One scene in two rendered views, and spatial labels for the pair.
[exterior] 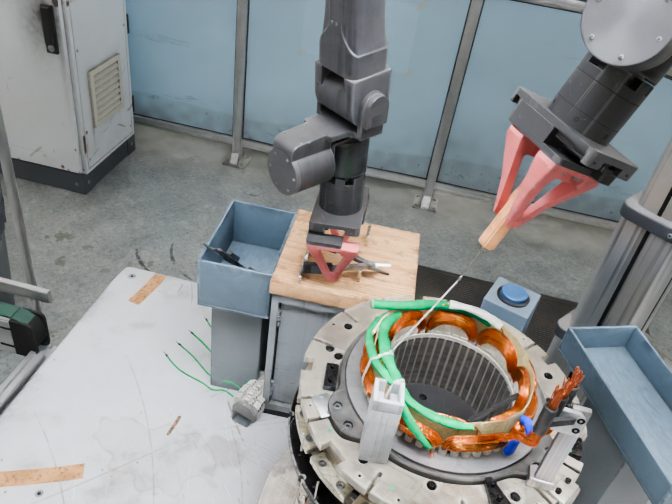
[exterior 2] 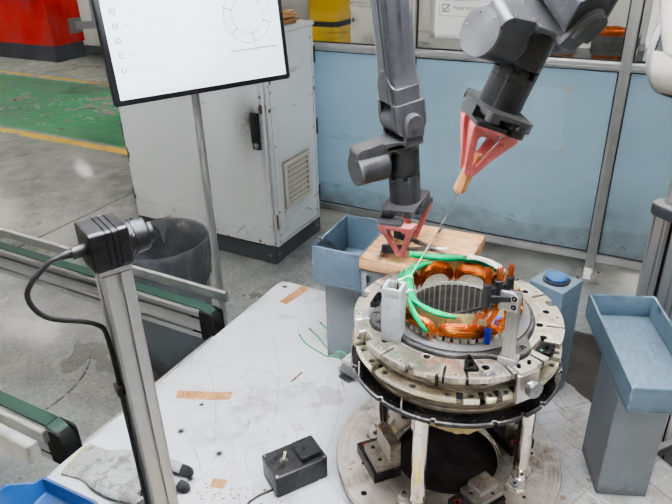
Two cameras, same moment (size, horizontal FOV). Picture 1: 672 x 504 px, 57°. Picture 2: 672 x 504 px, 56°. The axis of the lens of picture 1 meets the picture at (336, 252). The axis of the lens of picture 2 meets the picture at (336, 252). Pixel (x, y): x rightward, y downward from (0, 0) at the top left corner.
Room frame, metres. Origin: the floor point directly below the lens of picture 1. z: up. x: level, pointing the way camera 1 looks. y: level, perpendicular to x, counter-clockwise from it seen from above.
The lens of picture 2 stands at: (-0.36, -0.29, 1.64)
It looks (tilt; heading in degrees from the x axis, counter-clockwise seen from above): 28 degrees down; 22
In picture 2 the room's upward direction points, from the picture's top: 2 degrees counter-clockwise
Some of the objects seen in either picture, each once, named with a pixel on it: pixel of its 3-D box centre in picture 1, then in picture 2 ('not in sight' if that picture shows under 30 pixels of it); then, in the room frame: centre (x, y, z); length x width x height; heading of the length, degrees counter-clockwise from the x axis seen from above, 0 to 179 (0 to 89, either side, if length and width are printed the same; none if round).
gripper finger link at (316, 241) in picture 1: (334, 247); (401, 231); (0.67, 0.00, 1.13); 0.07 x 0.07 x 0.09; 87
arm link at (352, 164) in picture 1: (341, 151); (400, 159); (0.69, 0.01, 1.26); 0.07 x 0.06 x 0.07; 136
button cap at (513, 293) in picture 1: (514, 293); (556, 276); (0.75, -0.28, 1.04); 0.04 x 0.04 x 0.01
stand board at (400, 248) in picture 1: (350, 261); (423, 251); (0.74, -0.02, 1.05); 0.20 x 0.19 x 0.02; 86
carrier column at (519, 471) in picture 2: not in sight; (525, 432); (0.46, -0.27, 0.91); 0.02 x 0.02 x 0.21
